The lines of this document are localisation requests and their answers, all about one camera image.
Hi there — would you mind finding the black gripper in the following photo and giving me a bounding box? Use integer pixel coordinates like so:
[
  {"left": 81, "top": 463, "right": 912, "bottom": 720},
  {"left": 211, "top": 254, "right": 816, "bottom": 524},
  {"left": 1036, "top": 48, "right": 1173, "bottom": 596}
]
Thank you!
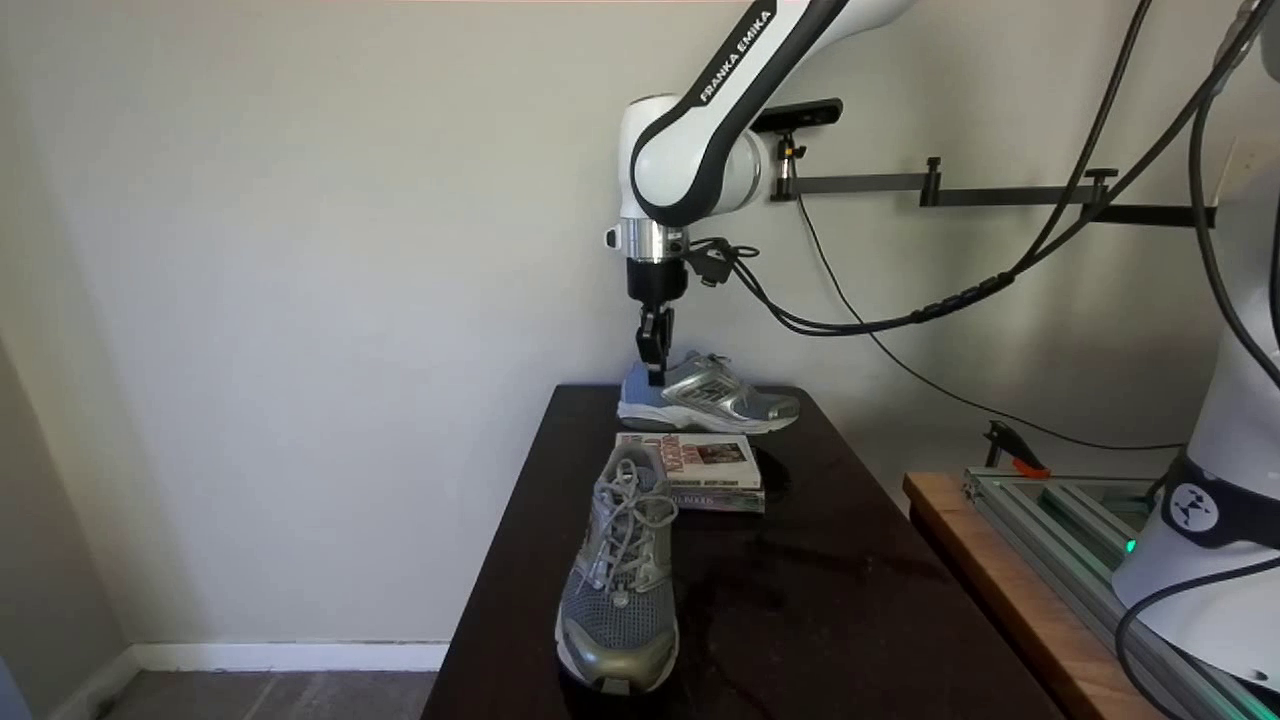
[{"left": 625, "top": 260, "right": 689, "bottom": 394}]

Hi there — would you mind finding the grey blue trainer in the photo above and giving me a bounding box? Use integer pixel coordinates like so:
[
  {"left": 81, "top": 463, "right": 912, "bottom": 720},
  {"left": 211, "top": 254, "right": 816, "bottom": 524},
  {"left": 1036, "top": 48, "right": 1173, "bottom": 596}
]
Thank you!
[
  {"left": 551, "top": 446, "right": 689, "bottom": 701},
  {"left": 613, "top": 348, "right": 808, "bottom": 439}
]

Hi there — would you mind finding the white paperback book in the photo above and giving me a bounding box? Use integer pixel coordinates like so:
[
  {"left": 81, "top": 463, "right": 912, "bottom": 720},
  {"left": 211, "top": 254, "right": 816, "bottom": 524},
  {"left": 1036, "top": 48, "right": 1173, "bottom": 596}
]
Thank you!
[{"left": 613, "top": 427, "right": 772, "bottom": 517}]

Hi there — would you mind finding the black boom rod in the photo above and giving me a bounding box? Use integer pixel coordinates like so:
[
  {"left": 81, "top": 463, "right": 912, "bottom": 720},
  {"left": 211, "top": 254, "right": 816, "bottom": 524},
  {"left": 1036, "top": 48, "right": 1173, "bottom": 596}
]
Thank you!
[{"left": 767, "top": 155, "right": 1219, "bottom": 234}]

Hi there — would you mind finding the black red clamp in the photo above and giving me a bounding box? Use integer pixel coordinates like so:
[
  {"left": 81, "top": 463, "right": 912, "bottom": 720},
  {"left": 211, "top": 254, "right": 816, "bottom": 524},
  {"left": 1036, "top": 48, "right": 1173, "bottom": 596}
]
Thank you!
[{"left": 984, "top": 419, "right": 1050, "bottom": 479}]

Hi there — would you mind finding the white baseboard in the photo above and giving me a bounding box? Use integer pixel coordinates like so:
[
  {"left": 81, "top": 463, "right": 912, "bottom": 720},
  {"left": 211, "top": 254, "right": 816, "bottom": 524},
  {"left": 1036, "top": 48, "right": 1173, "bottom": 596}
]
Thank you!
[{"left": 51, "top": 641, "right": 451, "bottom": 720}]

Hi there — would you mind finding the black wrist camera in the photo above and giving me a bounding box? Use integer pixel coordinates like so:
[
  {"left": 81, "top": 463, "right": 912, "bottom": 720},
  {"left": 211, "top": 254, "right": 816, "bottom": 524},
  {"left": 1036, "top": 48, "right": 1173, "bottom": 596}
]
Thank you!
[{"left": 684, "top": 238, "right": 767, "bottom": 292}]

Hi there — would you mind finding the black stereo camera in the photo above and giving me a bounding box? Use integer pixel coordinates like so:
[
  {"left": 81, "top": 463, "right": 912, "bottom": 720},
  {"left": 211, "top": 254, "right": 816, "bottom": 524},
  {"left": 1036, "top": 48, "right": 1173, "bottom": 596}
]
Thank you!
[{"left": 748, "top": 94, "right": 848, "bottom": 136}]

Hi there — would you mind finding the thin black camera cable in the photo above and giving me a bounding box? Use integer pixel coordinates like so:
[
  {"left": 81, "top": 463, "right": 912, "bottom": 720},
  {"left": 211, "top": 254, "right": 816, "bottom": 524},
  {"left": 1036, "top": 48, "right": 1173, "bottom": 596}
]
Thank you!
[{"left": 790, "top": 134, "right": 1192, "bottom": 455}]

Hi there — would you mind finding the black cable bundle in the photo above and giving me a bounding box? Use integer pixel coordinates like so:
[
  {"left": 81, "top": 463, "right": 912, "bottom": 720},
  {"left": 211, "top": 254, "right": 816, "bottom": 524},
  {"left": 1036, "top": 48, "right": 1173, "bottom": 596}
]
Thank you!
[{"left": 691, "top": 0, "right": 1280, "bottom": 336}]

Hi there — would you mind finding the aluminium profile rail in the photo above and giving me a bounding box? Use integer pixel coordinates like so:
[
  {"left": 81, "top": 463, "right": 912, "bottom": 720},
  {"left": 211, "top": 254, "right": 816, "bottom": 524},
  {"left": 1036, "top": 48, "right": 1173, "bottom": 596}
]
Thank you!
[{"left": 964, "top": 463, "right": 1270, "bottom": 720}]

